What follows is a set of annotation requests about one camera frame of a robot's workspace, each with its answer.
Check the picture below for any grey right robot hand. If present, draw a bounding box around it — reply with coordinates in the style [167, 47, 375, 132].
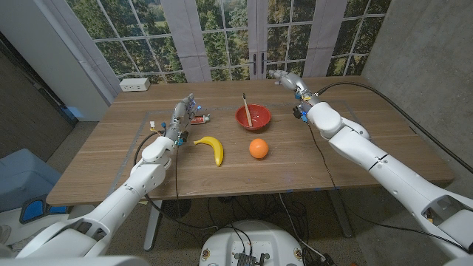
[268, 69, 321, 106]

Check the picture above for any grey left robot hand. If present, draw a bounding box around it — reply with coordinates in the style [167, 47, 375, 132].
[164, 92, 203, 143]

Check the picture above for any red white toothpaste tube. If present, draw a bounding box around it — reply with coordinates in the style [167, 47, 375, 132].
[191, 113, 211, 126]

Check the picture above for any wooden toothbrush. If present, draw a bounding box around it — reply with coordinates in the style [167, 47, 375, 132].
[242, 92, 253, 128]

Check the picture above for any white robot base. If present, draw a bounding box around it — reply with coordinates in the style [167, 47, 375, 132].
[198, 219, 306, 266]

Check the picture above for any red bowl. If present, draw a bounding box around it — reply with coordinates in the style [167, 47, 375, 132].
[234, 103, 272, 132]

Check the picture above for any yellow toy banana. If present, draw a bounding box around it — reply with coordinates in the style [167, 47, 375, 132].
[193, 136, 225, 168]

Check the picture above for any toy orange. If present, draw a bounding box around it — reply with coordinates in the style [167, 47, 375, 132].
[248, 138, 270, 160]

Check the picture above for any white power strip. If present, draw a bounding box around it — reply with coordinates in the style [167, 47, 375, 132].
[118, 77, 152, 92]

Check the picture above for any printed window backdrop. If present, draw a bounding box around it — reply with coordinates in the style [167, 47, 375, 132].
[66, 0, 392, 84]

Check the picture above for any black round fan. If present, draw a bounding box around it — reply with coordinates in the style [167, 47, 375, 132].
[161, 198, 192, 219]

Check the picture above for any white table leg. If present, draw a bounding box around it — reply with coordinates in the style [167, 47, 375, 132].
[143, 199, 163, 252]
[327, 188, 355, 238]

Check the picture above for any blue grey chair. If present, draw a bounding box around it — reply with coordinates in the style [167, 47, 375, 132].
[0, 148, 62, 214]

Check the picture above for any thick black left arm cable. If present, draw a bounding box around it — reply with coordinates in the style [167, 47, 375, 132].
[132, 129, 219, 231]

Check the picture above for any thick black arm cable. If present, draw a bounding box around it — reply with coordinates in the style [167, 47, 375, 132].
[132, 129, 219, 231]
[316, 81, 473, 174]

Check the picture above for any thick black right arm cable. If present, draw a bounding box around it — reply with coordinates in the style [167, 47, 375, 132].
[316, 81, 473, 174]

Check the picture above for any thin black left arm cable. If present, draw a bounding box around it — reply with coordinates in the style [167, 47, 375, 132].
[174, 146, 182, 219]

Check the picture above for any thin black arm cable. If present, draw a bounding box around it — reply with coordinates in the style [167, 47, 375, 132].
[306, 123, 470, 256]
[174, 146, 182, 219]

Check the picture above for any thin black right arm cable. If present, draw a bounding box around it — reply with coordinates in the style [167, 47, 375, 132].
[306, 123, 470, 256]

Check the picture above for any black floor cable bundle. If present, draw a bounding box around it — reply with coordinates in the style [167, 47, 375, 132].
[206, 191, 326, 266]

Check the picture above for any white floor cable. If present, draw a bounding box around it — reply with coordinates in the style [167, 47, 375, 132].
[279, 194, 327, 260]

